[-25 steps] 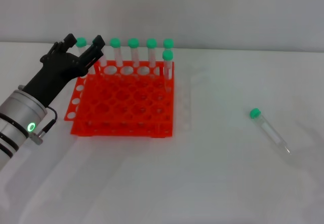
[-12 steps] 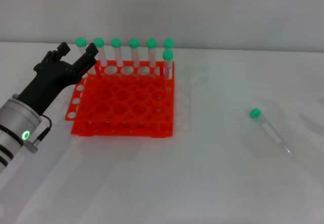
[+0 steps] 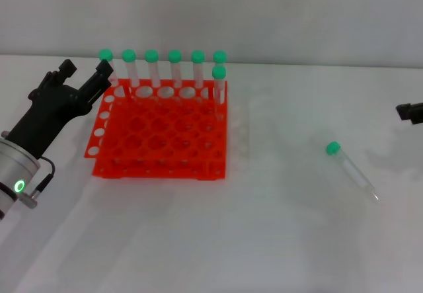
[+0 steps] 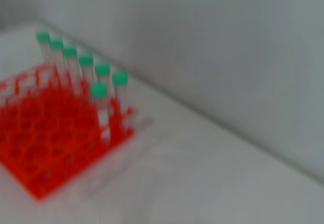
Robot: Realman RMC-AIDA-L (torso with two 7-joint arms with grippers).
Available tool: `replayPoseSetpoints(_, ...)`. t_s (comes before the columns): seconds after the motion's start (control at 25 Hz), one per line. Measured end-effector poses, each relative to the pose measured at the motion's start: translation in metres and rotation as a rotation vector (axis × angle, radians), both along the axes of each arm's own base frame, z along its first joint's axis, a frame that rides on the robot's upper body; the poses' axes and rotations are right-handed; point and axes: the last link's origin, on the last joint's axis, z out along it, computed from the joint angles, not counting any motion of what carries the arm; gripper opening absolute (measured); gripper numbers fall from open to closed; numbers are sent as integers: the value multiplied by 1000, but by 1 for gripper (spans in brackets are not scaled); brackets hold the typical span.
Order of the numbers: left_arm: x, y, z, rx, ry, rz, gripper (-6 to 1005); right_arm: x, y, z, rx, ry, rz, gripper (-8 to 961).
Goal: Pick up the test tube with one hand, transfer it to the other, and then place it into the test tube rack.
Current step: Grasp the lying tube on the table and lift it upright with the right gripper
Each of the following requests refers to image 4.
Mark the green capped test tube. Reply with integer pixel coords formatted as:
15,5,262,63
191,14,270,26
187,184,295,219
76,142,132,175
49,38,66,83
95,62,111,85
35,29,55,68
112,72,129,115
78,53,95,88
63,45,79,91
91,82,112,139

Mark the orange test tube rack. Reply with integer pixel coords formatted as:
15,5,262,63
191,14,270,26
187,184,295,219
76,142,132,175
0,62,137,201

